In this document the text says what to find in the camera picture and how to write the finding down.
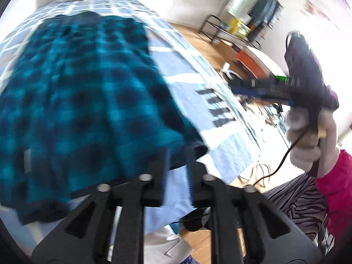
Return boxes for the orange storage box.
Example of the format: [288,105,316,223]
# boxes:
[235,48,272,79]

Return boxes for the black clothes rack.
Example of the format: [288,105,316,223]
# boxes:
[197,0,284,50]

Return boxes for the white ring light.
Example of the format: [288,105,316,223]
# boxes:
[220,63,242,81]

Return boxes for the blue checked bed sheet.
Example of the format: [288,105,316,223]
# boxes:
[0,0,262,243]

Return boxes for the yellow box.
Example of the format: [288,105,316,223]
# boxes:
[228,17,251,38]

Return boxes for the right gloved hand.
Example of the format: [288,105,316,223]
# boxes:
[285,108,340,178]

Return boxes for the teal plaid fleece jacket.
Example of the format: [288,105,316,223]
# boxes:
[1,12,208,225]

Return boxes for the striped trousers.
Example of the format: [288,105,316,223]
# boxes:
[264,173,334,255]

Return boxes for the pink sleeve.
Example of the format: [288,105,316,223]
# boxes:
[316,150,352,241]

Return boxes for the dark hanging clothes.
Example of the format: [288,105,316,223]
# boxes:
[246,0,282,42]

